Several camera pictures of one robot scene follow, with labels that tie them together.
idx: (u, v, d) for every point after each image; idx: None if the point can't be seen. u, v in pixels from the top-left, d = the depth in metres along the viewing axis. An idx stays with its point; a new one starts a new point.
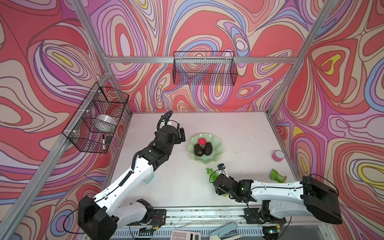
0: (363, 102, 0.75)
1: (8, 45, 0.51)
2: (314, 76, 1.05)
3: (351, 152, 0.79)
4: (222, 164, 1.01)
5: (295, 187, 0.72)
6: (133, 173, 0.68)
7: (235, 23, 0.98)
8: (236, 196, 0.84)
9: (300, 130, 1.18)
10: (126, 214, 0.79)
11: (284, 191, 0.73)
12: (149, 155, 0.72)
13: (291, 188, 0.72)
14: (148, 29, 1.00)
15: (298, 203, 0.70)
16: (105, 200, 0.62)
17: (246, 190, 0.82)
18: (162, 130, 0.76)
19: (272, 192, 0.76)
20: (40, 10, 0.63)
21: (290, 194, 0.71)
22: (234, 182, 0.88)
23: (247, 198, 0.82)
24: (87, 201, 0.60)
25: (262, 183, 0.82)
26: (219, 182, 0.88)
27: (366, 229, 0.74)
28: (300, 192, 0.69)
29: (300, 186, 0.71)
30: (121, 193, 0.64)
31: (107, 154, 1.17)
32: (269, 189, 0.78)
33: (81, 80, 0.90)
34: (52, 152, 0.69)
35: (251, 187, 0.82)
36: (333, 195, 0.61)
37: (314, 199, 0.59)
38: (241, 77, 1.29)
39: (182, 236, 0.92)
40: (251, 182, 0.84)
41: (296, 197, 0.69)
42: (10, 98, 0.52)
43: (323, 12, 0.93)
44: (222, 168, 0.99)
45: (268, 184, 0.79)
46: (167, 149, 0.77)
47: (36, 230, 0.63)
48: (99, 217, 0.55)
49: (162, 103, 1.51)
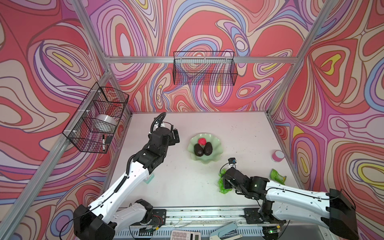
0: (363, 102, 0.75)
1: (7, 45, 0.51)
2: (314, 76, 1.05)
3: (351, 152, 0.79)
4: (233, 158, 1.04)
5: (320, 197, 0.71)
6: (128, 178, 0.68)
7: (235, 23, 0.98)
8: (246, 191, 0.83)
9: (300, 130, 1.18)
10: (124, 217, 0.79)
11: (307, 198, 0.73)
12: (143, 159, 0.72)
13: (315, 198, 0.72)
14: (148, 28, 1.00)
15: (321, 214, 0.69)
16: (101, 208, 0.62)
17: (259, 188, 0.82)
18: (155, 133, 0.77)
19: (292, 196, 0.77)
20: (40, 10, 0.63)
21: (313, 203, 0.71)
22: (246, 178, 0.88)
23: (259, 196, 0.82)
24: (82, 210, 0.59)
25: (280, 185, 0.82)
26: (230, 175, 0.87)
27: (367, 229, 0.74)
28: (326, 203, 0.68)
29: (326, 197, 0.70)
30: (116, 199, 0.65)
31: (107, 153, 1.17)
32: (287, 193, 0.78)
33: (81, 80, 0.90)
34: (52, 152, 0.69)
35: (267, 186, 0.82)
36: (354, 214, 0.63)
37: (340, 215, 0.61)
38: (241, 77, 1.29)
39: (182, 236, 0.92)
40: (267, 181, 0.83)
41: (320, 207, 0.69)
42: (10, 98, 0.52)
43: (323, 12, 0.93)
44: (234, 162, 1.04)
45: (286, 188, 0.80)
46: (162, 151, 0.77)
47: (36, 230, 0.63)
48: (95, 226, 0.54)
49: (162, 103, 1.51)
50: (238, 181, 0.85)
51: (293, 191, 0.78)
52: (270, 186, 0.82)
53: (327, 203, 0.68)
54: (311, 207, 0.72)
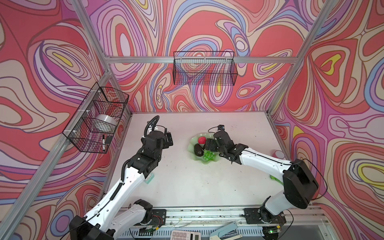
0: (363, 102, 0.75)
1: (7, 45, 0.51)
2: (314, 76, 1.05)
3: (352, 152, 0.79)
4: (222, 125, 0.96)
5: (283, 163, 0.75)
6: (123, 184, 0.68)
7: (235, 23, 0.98)
8: (226, 152, 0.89)
9: (300, 130, 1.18)
10: (122, 222, 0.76)
11: (271, 162, 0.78)
12: (138, 164, 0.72)
13: (278, 163, 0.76)
14: (148, 29, 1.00)
15: (279, 176, 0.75)
16: (98, 217, 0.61)
17: (238, 151, 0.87)
18: (149, 137, 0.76)
19: (261, 160, 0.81)
20: (41, 10, 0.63)
21: (275, 166, 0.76)
22: (231, 142, 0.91)
23: (235, 158, 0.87)
24: (78, 221, 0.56)
25: (253, 151, 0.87)
26: (218, 134, 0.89)
27: (366, 229, 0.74)
28: (285, 167, 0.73)
29: (287, 164, 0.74)
30: (113, 207, 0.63)
31: (107, 154, 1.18)
32: (258, 156, 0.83)
33: (81, 80, 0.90)
34: (52, 152, 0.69)
35: (244, 150, 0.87)
36: (313, 186, 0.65)
37: (293, 177, 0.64)
38: (241, 77, 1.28)
39: (182, 236, 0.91)
40: (246, 147, 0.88)
41: (279, 169, 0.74)
42: (9, 98, 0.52)
43: (323, 12, 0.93)
44: (222, 129, 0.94)
45: (258, 153, 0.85)
46: (157, 155, 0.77)
47: (36, 230, 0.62)
48: (93, 235, 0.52)
49: (162, 103, 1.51)
50: (222, 140, 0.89)
51: (263, 155, 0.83)
52: (246, 150, 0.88)
53: (287, 167, 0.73)
54: (272, 169, 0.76)
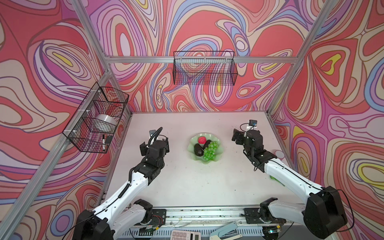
0: (363, 102, 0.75)
1: (7, 45, 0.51)
2: (314, 76, 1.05)
3: (352, 152, 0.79)
4: (254, 122, 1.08)
5: (312, 185, 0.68)
6: (130, 186, 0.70)
7: (235, 23, 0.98)
8: (252, 155, 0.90)
9: (300, 130, 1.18)
10: (122, 222, 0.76)
11: (298, 180, 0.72)
12: (143, 171, 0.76)
13: (306, 184, 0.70)
14: (148, 28, 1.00)
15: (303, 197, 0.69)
16: (105, 212, 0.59)
17: (264, 157, 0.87)
18: (153, 146, 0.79)
19: (287, 174, 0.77)
20: (40, 9, 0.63)
21: (301, 185, 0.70)
22: (262, 146, 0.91)
23: (259, 164, 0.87)
24: (86, 215, 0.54)
25: (282, 164, 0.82)
26: (251, 134, 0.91)
27: (366, 229, 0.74)
28: (313, 190, 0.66)
29: (318, 187, 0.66)
30: (120, 204, 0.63)
31: (107, 153, 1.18)
32: (285, 171, 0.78)
33: (81, 80, 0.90)
34: (52, 152, 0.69)
35: (272, 159, 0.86)
36: (338, 218, 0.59)
37: (319, 202, 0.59)
38: (241, 76, 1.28)
39: (182, 236, 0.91)
40: (274, 157, 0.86)
41: (305, 190, 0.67)
42: (9, 98, 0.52)
43: (323, 12, 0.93)
44: (254, 125, 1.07)
45: (286, 167, 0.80)
46: (160, 163, 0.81)
47: (36, 230, 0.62)
48: (100, 229, 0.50)
49: (162, 103, 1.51)
50: (255, 143, 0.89)
51: (291, 171, 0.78)
52: (274, 160, 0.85)
53: (315, 191, 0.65)
54: (297, 188, 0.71)
